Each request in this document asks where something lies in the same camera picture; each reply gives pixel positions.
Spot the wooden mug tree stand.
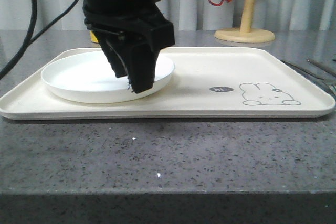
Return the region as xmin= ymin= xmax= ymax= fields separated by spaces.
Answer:
xmin=214 ymin=0 xmax=275 ymax=43

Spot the cream rabbit serving tray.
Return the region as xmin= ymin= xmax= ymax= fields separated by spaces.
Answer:
xmin=1 ymin=47 xmax=335 ymax=120

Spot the silver metal fork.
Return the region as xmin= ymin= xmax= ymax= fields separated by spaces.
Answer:
xmin=281 ymin=60 xmax=335 ymax=95

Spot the white round plate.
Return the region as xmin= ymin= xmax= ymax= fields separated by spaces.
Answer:
xmin=41 ymin=51 xmax=175 ymax=103

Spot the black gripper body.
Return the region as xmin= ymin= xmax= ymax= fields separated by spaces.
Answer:
xmin=83 ymin=0 xmax=175 ymax=50

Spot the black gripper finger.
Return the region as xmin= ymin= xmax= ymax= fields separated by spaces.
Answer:
xmin=93 ymin=30 xmax=127 ymax=78
xmin=123 ymin=41 xmax=160 ymax=93

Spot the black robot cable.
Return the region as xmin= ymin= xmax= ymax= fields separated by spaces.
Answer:
xmin=0 ymin=0 xmax=83 ymax=80

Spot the yellow mug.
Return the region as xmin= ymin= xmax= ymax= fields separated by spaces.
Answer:
xmin=89 ymin=31 xmax=99 ymax=44

